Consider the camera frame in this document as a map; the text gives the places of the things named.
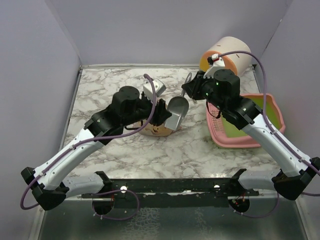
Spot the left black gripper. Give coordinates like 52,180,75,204
121,90,172,127

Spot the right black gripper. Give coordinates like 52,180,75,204
183,70,227,113

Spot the pink cat litter bag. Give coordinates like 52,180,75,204
138,123,182,137

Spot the grey metal litter scoop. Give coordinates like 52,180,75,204
164,72,193,132

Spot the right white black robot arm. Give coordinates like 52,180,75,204
181,69,320,201

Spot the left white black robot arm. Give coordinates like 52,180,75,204
21,83,172,211

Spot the pink green litter box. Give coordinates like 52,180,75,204
206,93,286,149

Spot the round pastel drawer cabinet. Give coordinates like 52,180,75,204
199,36,252,77

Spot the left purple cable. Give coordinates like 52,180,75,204
20,73,158,210

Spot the purple cable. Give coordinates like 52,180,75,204
217,51,320,196
20,73,158,210

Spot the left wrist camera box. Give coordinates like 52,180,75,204
142,77,167,100

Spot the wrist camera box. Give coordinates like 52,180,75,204
204,53,226,78
142,77,167,100

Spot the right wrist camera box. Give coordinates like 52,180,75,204
204,53,226,78

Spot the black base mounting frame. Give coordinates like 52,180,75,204
81,169,259,218

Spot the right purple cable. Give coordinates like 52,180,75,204
217,51,320,196

